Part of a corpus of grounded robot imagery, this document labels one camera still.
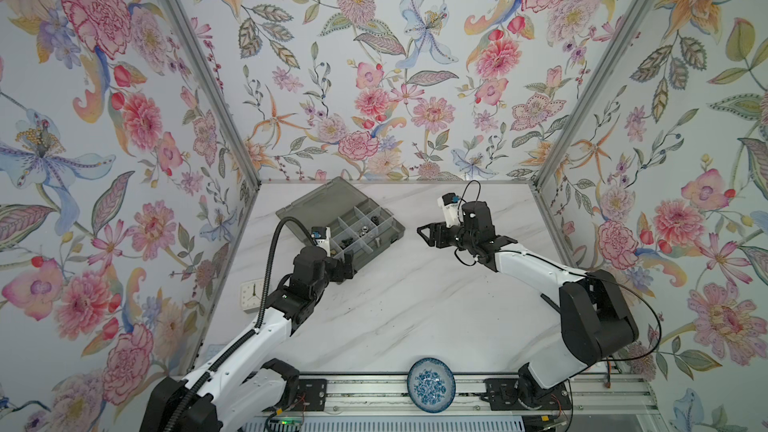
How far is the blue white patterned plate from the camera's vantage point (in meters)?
0.74

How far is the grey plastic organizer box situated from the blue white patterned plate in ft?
1.22

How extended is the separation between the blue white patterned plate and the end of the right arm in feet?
0.97

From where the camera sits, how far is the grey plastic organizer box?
102 cm

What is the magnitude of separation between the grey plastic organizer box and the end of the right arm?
0.83 ft

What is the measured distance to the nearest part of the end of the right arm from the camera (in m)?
0.68
